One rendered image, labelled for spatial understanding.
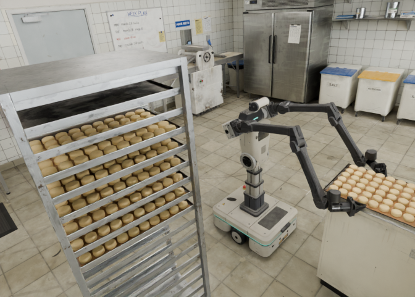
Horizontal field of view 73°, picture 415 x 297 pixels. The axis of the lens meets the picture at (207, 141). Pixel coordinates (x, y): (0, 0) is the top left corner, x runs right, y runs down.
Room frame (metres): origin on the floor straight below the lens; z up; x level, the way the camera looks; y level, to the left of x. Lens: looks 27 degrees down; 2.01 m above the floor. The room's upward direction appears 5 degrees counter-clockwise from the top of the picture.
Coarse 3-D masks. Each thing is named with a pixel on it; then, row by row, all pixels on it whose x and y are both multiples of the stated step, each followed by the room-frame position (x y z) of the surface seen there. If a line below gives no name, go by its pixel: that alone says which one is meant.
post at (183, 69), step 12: (180, 60) 1.13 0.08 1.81; (180, 72) 1.13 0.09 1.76; (180, 84) 1.14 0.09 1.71; (192, 120) 1.14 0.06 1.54; (192, 132) 1.14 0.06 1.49; (192, 144) 1.13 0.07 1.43; (192, 156) 1.13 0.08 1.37; (192, 168) 1.13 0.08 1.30; (192, 180) 1.14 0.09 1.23; (204, 240) 1.14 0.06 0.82; (204, 252) 1.13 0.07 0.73; (204, 264) 1.13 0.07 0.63; (204, 276) 1.13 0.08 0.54; (204, 288) 1.14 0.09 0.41
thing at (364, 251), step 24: (336, 216) 1.35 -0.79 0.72; (360, 216) 1.25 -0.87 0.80; (336, 240) 1.33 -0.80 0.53; (360, 240) 1.22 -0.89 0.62; (384, 240) 1.14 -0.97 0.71; (408, 240) 1.06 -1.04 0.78; (336, 264) 1.30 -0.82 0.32; (360, 264) 1.20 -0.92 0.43; (384, 264) 1.11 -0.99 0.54; (408, 264) 1.03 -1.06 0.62; (336, 288) 1.28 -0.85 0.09; (360, 288) 1.17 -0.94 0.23; (384, 288) 1.08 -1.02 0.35; (408, 288) 1.00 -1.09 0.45
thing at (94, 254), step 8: (176, 208) 1.14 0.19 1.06; (184, 208) 1.15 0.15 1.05; (160, 216) 1.09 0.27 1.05; (168, 216) 1.09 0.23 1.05; (144, 224) 1.04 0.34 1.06; (152, 224) 1.05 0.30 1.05; (128, 232) 0.99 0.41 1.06; (136, 232) 0.99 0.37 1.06; (112, 240) 0.95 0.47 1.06; (120, 240) 0.95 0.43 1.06; (128, 240) 0.96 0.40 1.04; (96, 248) 0.91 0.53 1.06; (104, 248) 0.92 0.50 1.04; (112, 248) 0.92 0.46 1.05; (80, 256) 0.87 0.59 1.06; (88, 256) 0.87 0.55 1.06; (96, 256) 0.88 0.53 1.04; (80, 264) 0.85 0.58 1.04
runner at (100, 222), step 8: (176, 184) 1.10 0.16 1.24; (184, 184) 1.13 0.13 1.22; (160, 192) 1.05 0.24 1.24; (168, 192) 1.07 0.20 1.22; (144, 200) 1.00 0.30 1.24; (152, 200) 1.02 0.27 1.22; (128, 208) 0.95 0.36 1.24; (112, 216) 0.91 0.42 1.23; (96, 224) 0.87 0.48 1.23; (80, 232) 0.83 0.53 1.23
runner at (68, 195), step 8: (184, 144) 1.14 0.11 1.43; (168, 152) 1.09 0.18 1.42; (176, 152) 1.11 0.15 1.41; (152, 160) 1.04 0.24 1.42; (160, 160) 1.06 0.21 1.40; (128, 168) 0.98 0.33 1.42; (136, 168) 1.00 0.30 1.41; (112, 176) 0.94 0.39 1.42; (120, 176) 0.95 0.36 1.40; (88, 184) 0.88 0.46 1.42; (96, 184) 0.90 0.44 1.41; (104, 184) 0.91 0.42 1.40; (72, 192) 0.85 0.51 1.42; (80, 192) 0.86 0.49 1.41; (56, 200) 0.81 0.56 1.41; (64, 200) 0.83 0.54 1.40
